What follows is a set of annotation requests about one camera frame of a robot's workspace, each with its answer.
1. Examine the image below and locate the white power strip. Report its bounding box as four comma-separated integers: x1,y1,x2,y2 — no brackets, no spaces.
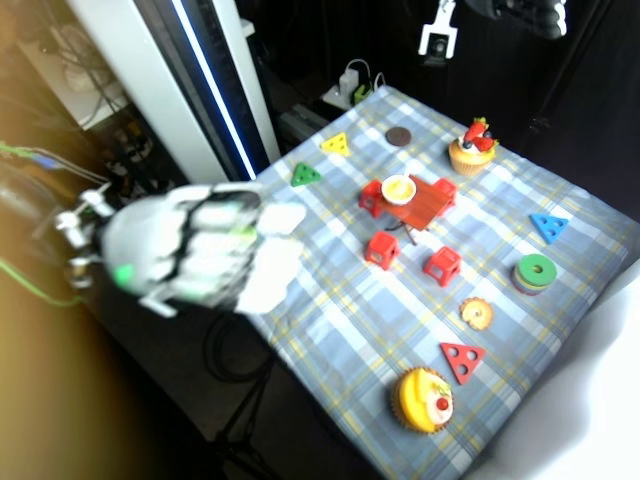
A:
320,82,375,108

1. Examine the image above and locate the green ring block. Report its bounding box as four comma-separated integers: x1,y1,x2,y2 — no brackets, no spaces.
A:
516,253,558,289

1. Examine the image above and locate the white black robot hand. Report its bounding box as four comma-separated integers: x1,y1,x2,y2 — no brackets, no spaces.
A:
492,0,571,40
94,180,308,318

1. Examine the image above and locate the white camera bracket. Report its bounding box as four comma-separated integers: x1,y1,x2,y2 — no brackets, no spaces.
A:
418,0,459,67

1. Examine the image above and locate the colourful ring block stack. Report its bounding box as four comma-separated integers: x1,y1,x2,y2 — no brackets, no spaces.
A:
510,267,555,298

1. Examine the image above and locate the dark chocolate sandwich cookie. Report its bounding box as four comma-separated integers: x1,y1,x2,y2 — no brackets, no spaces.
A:
384,126,413,148

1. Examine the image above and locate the yellow triangle block with holes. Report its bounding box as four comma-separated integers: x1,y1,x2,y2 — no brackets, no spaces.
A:
319,131,352,159

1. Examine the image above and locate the black cable loop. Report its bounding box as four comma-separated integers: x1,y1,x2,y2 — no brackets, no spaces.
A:
201,313,275,385

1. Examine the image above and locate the red toy stool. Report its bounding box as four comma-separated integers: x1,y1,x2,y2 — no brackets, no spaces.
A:
363,230,401,272
358,179,385,218
432,178,459,219
422,245,463,288

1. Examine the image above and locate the green triangle block with holes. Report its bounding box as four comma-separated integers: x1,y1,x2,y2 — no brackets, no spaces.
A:
290,161,323,189

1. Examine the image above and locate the mango cupcake toy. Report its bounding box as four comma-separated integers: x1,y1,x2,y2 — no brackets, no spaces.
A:
390,366,456,436

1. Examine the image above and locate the white plug adapter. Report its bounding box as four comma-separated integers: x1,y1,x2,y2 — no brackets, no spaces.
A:
339,58,371,95

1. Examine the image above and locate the white bowl with yellow filling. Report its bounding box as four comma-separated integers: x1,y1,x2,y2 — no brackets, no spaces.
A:
380,173,418,207

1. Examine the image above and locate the white pillar with dark stripe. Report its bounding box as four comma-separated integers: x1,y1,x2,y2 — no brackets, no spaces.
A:
68,0,282,185

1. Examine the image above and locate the blue plaid tablecloth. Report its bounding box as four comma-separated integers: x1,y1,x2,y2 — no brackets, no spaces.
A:
252,84,629,480

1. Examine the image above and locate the round butter biscuit toy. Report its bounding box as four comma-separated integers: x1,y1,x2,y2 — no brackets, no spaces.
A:
459,296,495,332

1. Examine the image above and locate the black tripod stand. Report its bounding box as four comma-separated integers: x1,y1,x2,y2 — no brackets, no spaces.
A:
213,362,284,480

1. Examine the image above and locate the red triangle block with holes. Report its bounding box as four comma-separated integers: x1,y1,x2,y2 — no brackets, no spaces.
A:
439,341,488,387

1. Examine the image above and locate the thin green cable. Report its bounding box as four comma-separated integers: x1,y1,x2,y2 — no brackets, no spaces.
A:
0,258,86,308
0,141,110,184

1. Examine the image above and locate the small red-brown toy table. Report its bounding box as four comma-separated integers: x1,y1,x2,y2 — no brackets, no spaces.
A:
381,174,454,247

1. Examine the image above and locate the strawberry cupcake toy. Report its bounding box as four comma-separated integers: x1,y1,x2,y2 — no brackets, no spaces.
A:
446,116,501,177

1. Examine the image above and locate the blue triangle block with holes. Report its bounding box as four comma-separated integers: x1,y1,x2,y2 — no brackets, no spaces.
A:
529,212,571,246

